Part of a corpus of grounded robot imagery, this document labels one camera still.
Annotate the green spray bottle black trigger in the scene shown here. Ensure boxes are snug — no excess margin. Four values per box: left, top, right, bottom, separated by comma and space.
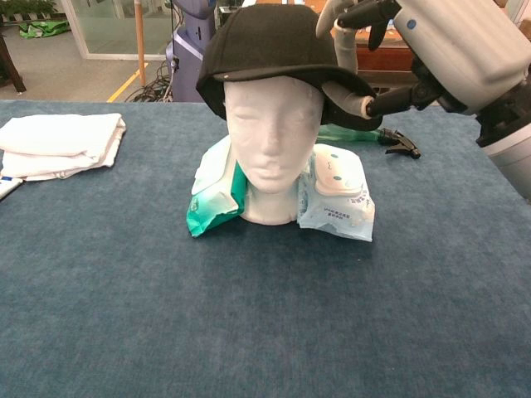
317, 124, 422, 161

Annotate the green bag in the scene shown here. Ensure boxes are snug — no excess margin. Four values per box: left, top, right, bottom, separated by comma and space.
19, 19, 71, 40

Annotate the green wet wipes pack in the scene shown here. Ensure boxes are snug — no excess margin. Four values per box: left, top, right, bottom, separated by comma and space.
186, 138, 249, 238

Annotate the white framed glass partition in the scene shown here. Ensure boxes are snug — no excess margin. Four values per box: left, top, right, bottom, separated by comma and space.
61, 0, 180, 61

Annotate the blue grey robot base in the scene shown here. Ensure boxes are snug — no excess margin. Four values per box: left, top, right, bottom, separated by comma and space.
165, 0, 221, 103

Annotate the black cable bundle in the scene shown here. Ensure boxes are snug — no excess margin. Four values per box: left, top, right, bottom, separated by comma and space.
124, 61, 175, 104

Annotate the wooden pole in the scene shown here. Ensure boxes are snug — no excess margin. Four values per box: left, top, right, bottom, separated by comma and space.
135, 0, 147, 87

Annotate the black baseball cap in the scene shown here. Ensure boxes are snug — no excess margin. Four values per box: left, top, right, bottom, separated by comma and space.
195, 3, 383, 132

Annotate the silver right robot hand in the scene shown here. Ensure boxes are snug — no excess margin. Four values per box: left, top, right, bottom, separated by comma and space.
315, 0, 531, 121

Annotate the brown wooden mahjong table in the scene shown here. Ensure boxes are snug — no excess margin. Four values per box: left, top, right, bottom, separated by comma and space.
331, 24, 420, 90

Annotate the light blue wet wipes pack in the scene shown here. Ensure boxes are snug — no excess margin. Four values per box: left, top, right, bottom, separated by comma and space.
296, 143, 377, 243

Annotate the folded white cloth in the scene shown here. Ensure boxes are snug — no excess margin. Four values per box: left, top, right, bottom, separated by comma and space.
0, 113, 128, 182

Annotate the blue table mat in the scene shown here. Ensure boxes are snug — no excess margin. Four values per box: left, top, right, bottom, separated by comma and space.
0, 99, 531, 398

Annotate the white foam mannequin head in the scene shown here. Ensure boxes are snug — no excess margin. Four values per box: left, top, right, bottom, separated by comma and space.
222, 77, 324, 227

